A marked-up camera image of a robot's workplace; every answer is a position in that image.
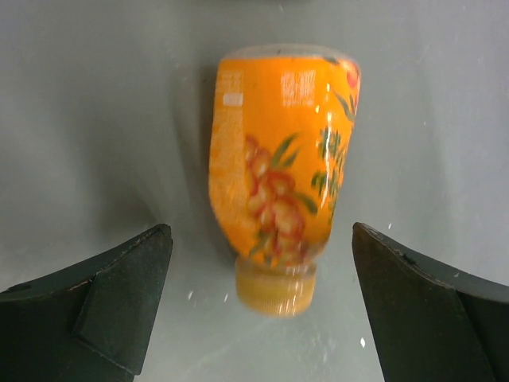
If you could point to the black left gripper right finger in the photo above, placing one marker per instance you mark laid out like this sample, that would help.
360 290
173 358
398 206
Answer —
429 321

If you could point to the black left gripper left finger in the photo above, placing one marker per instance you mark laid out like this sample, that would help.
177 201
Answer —
91 321

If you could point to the small orange bottle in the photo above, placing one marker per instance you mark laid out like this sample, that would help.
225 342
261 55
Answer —
283 118

